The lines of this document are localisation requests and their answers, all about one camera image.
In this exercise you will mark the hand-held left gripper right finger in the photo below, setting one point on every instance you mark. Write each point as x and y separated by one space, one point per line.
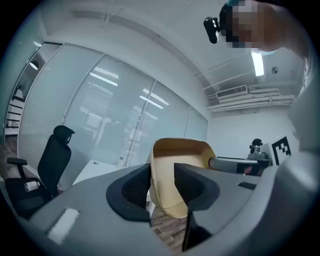
225 195

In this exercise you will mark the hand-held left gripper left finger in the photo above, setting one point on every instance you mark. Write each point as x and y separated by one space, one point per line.
82 220

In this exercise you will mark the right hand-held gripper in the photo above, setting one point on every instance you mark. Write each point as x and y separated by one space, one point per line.
281 150

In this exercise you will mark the tan cardboard box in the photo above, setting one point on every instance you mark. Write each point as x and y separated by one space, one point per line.
172 155

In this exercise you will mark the white table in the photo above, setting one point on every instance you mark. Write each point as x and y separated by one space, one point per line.
95 171

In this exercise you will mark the clear bottle white label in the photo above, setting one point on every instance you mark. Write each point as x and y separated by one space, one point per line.
32 186

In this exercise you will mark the black office chair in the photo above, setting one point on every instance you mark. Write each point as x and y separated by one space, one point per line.
53 160

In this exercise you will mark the white ceiling pipes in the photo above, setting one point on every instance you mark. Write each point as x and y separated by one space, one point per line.
250 102

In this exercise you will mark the white air vent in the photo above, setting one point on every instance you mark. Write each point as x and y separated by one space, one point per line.
231 92

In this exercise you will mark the person's grey t-shirt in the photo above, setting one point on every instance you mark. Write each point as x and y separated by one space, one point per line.
308 112

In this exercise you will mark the long ceiling light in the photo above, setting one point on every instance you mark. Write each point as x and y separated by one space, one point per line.
257 63

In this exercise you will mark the round smoke detector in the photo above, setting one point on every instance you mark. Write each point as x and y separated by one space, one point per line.
275 70

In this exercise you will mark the person's head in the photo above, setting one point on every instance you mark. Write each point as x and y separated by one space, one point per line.
265 25

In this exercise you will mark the round ceiling lamp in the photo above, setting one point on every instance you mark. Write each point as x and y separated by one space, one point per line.
34 65

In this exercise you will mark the black head camera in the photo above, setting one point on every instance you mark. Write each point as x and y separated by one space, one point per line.
212 28

